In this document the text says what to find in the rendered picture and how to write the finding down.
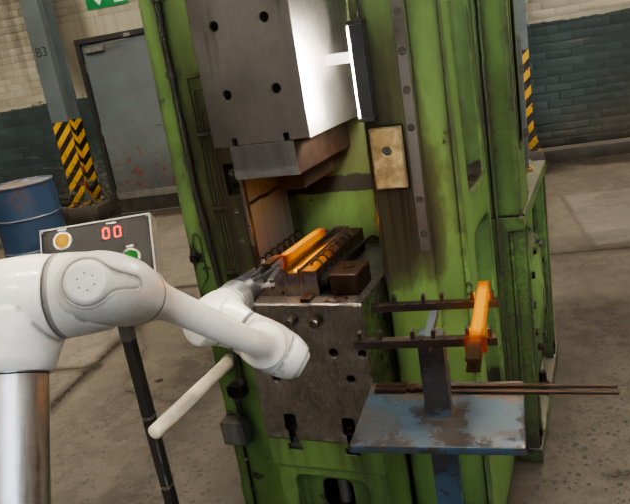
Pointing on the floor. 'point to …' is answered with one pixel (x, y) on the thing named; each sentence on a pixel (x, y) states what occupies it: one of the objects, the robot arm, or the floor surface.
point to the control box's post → (147, 410)
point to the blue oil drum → (25, 213)
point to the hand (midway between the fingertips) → (273, 266)
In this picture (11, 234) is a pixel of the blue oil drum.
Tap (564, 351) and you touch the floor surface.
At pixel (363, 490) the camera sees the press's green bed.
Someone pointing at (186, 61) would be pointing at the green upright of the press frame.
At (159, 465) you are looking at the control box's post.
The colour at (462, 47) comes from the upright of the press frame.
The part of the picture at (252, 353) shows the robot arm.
